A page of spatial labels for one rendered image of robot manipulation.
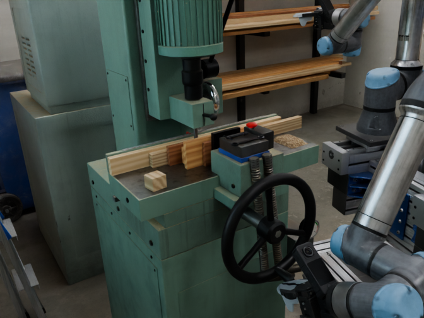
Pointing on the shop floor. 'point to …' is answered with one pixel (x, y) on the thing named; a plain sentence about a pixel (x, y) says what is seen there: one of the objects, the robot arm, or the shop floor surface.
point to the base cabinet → (182, 275)
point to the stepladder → (21, 282)
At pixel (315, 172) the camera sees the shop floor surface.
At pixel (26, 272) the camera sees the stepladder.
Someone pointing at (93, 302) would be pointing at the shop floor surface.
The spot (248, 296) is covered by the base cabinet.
